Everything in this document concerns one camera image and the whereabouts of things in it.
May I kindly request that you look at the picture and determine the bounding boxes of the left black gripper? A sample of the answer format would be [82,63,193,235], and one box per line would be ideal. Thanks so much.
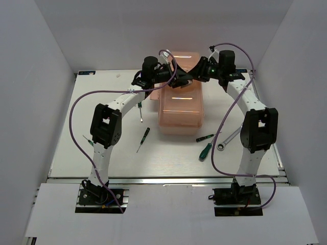
[152,59,194,89]

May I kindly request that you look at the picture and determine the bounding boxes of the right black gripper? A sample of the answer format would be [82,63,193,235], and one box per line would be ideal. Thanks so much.
[188,57,222,83]

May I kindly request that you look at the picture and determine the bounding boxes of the pink plastic toolbox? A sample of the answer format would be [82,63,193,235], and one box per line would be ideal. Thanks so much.
[149,51,205,135]

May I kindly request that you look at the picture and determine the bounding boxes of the large green screwdriver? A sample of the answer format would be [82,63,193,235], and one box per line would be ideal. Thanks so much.
[137,102,143,123]
[199,137,215,161]

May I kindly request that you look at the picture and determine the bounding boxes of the small green precision screwdriver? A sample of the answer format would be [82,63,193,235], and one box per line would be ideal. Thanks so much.
[136,127,150,153]

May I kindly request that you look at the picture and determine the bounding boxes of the silver ratchet wrench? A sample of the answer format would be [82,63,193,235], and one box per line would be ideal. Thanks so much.
[217,126,242,151]

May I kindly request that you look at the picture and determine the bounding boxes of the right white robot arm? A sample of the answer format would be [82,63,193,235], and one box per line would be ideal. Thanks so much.
[189,50,278,204]

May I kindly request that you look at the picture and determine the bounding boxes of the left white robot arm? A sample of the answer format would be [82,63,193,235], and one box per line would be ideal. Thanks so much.
[82,56,187,204]

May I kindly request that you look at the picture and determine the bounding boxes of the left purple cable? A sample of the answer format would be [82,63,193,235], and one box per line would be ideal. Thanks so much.
[69,56,177,214]

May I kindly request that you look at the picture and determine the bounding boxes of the purple cable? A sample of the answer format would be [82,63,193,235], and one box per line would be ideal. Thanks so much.
[69,56,177,214]
[211,42,277,210]

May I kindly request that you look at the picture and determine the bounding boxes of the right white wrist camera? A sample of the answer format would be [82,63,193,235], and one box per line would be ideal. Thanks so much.
[208,45,219,60]

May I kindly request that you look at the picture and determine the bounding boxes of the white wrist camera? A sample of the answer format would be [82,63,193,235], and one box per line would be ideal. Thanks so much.
[159,50,170,64]
[208,45,219,60]

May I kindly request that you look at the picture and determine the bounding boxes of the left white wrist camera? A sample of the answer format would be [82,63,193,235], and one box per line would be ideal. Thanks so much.
[159,50,170,64]

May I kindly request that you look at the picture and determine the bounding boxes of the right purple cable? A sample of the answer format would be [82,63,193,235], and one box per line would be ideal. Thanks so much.
[211,42,277,210]

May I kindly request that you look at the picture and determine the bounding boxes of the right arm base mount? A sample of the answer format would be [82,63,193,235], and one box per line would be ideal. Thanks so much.
[208,188,263,217]

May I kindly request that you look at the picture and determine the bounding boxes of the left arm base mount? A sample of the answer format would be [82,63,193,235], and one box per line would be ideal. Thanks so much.
[75,180,128,214]

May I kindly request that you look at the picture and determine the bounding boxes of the aluminium table rail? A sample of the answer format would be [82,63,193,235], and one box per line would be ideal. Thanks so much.
[46,175,289,185]

